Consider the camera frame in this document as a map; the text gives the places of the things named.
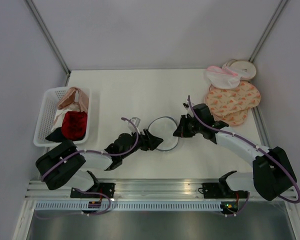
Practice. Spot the red bra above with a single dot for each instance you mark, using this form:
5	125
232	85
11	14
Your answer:
74	125

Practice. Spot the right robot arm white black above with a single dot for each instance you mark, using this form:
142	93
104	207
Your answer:
271	175

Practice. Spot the floral orange laundry bag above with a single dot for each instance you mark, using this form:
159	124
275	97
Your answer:
232	105

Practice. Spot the black garment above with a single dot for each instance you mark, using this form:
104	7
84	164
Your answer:
59	135

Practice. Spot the white slotted cable duct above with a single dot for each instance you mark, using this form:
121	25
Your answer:
214	206

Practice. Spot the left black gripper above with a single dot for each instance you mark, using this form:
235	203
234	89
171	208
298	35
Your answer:
149	141

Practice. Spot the white mesh laundry bag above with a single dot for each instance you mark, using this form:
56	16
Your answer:
164	127

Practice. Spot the white pink-trim mesh bag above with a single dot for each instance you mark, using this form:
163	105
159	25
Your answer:
221	78

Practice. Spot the white plastic basket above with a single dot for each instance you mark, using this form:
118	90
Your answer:
47	115

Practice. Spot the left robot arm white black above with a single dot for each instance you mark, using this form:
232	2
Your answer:
65	165

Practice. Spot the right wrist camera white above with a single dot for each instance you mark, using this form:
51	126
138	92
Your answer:
186	105

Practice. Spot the beige round laundry bag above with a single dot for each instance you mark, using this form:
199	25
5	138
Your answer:
245	69

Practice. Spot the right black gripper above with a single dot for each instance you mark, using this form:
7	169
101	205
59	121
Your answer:
181	131

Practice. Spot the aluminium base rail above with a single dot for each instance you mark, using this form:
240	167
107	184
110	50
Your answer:
129	189

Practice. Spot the white cloth in basket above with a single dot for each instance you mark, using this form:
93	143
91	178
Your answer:
60	115

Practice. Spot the pink beige bra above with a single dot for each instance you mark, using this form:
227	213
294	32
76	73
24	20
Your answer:
74	96

